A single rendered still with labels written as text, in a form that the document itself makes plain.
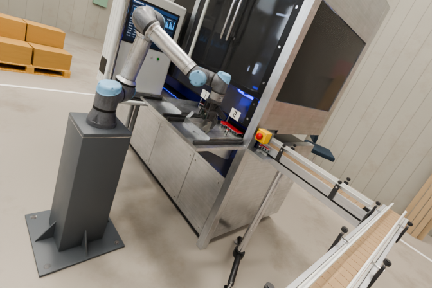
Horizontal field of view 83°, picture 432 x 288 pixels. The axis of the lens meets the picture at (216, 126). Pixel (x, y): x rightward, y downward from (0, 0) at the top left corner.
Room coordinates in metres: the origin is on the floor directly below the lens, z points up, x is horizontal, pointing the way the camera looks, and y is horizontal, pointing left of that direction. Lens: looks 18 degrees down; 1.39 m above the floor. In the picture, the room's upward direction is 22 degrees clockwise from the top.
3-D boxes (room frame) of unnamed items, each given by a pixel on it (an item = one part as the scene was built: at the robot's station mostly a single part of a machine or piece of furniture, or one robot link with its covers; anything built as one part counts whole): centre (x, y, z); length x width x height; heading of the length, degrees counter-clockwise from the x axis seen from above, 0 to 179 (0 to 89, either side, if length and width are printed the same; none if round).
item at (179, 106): (1.72, 0.22, 0.90); 0.34 x 0.26 x 0.04; 138
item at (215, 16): (1.93, 0.30, 1.50); 0.47 x 0.01 x 0.59; 48
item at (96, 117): (1.19, 0.58, 0.84); 0.15 x 0.15 x 0.10
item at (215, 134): (1.48, -0.01, 0.90); 0.34 x 0.26 x 0.04; 137
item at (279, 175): (1.42, -0.49, 0.46); 0.09 x 0.09 x 0.77; 48
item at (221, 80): (1.30, 0.06, 1.22); 0.09 x 0.08 x 0.11; 87
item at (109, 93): (1.19, 0.58, 0.96); 0.13 x 0.12 x 0.14; 177
